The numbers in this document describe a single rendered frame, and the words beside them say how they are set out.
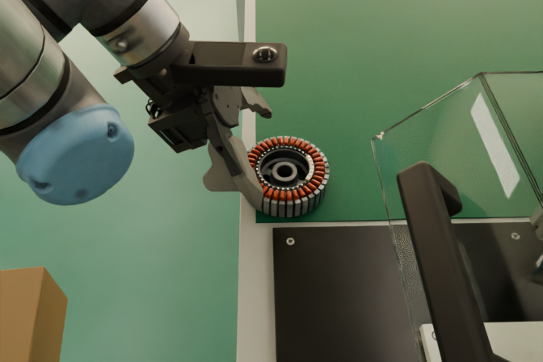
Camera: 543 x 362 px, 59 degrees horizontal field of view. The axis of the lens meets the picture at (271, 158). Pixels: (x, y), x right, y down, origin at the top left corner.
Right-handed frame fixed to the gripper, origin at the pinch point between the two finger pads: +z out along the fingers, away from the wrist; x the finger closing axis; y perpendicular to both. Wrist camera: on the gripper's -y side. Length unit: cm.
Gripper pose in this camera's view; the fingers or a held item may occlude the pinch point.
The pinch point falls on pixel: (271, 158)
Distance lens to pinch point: 58.9
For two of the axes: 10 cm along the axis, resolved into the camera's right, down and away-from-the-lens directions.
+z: 5.0, 6.0, 6.3
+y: -8.6, 2.8, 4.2
